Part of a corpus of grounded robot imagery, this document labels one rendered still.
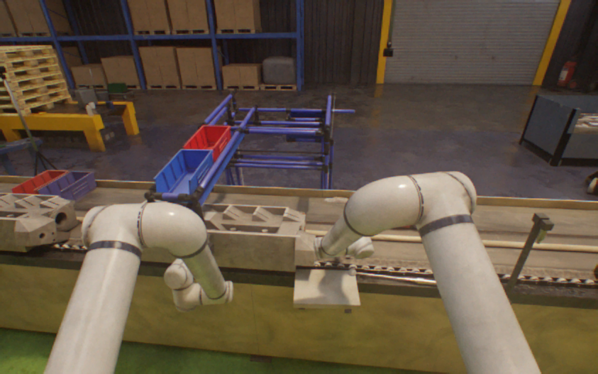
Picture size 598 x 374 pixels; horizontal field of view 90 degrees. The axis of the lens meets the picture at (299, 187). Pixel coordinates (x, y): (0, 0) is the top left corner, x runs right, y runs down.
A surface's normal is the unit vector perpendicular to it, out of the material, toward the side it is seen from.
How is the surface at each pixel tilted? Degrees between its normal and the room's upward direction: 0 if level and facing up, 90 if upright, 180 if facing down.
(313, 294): 0
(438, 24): 90
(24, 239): 71
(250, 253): 80
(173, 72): 90
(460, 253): 42
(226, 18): 90
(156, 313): 90
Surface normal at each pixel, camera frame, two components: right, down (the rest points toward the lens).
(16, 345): -0.01, -0.88
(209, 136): -0.11, 0.53
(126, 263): 0.87, -0.36
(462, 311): -0.79, -0.16
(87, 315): 0.22, -0.61
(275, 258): -0.11, 0.32
